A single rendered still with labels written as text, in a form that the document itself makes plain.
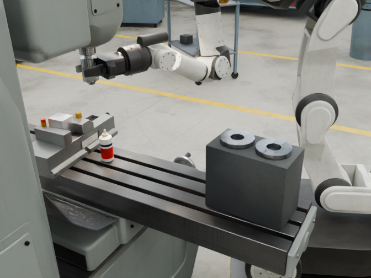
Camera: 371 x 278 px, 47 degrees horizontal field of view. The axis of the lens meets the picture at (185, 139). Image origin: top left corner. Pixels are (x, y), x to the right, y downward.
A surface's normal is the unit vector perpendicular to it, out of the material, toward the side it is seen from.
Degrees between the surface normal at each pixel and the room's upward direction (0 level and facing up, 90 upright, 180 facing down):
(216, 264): 0
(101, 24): 108
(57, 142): 90
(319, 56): 115
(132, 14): 90
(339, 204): 90
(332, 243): 0
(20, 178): 89
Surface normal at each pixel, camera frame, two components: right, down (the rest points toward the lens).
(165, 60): 0.59, 0.48
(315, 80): -0.11, 0.46
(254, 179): -0.55, 0.39
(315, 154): -0.11, 0.79
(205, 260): -0.02, -0.89
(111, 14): 0.87, 0.21
